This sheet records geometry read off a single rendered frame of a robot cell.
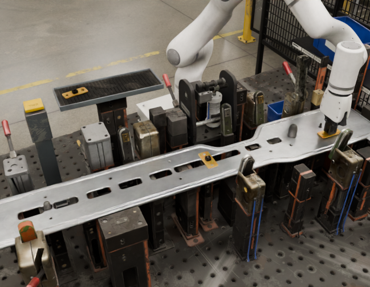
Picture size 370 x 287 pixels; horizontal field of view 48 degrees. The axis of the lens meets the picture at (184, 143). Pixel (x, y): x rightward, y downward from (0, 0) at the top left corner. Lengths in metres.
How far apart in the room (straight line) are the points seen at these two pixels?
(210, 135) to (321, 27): 0.54
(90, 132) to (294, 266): 0.82
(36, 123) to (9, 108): 2.35
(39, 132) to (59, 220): 0.37
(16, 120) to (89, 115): 0.58
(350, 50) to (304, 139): 0.35
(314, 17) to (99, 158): 0.81
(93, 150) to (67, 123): 2.11
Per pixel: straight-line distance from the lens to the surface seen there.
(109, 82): 1.55
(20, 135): 3.46
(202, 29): 1.65
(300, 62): 1.63
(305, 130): 1.60
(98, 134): 1.37
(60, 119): 3.54
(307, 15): 1.42
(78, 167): 1.91
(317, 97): 1.72
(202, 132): 1.59
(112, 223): 1.19
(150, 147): 1.43
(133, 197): 1.29
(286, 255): 1.55
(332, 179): 1.53
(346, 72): 1.44
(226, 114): 1.51
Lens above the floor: 1.90
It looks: 37 degrees down
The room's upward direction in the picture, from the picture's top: straight up
